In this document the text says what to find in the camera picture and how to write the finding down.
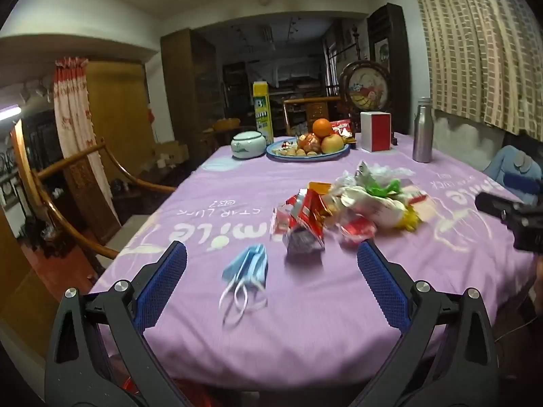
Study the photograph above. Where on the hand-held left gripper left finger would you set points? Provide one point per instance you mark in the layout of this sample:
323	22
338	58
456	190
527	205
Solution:
163	280

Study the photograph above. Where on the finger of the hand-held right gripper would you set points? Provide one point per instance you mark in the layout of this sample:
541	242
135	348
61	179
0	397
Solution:
490	203

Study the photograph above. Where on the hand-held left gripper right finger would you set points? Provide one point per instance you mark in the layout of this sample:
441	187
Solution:
379	282

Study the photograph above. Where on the clear round plastic container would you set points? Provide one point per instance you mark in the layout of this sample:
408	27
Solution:
357	229

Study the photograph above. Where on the yellow wrapper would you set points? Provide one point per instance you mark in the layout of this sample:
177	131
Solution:
410	219

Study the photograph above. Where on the white plastic bag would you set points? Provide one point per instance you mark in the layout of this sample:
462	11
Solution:
373	210

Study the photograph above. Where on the white box with red label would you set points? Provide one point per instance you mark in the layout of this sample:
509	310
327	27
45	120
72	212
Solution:
415	196

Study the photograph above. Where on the blue face mask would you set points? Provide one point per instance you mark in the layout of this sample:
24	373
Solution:
248	265

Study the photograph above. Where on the green packet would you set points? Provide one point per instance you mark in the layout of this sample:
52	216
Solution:
388	187

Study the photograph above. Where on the red snack packet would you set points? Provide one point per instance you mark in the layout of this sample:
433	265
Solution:
299	220

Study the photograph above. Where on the orange medicine box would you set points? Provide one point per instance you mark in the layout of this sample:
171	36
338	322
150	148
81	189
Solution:
319	188

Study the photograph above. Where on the blue cloth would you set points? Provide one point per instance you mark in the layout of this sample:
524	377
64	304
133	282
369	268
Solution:
509	165

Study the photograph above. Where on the steel bottle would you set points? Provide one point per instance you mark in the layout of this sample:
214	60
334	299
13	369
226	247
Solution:
422	135

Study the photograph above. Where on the cardboard boxes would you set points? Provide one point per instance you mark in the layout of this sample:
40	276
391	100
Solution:
169	152

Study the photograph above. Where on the red and white box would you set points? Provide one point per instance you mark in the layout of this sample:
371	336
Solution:
375	133

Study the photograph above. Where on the wooden armchair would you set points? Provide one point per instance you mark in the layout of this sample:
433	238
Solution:
55	199

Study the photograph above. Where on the apple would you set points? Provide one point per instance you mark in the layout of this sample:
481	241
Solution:
332	144

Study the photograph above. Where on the blue fruit plate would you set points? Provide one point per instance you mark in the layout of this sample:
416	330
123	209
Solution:
288	155

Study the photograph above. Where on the red wrapped fruit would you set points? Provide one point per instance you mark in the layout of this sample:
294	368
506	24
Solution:
309	142

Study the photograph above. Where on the white ceramic jar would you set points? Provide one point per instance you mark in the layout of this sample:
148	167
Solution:
247	146

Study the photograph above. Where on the red biscuit packet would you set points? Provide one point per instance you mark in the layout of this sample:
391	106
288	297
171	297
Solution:
342	127

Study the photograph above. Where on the orange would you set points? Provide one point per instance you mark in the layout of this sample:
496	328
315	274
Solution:
323	127

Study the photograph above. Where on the beige checked curtain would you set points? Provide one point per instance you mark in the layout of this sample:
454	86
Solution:
479	38

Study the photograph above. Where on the round decorative screen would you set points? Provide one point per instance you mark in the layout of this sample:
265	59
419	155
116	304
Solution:
365	87

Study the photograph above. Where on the wooden door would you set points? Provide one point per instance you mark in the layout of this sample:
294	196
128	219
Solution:
123	106

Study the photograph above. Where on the dark tall cabinet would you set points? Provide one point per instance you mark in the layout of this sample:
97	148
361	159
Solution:
394	51

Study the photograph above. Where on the red and white curtain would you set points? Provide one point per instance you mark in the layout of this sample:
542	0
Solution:
74	118

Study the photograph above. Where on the brown wooden cabinet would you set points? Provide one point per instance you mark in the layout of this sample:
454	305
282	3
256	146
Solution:
186	93

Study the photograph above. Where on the yellow spray can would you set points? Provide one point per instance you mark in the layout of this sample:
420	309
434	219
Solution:
263	114

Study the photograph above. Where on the wooden chair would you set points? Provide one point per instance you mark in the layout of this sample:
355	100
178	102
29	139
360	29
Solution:
297	101

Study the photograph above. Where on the fluorescent lamp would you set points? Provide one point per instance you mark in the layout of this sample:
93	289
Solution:
8	112

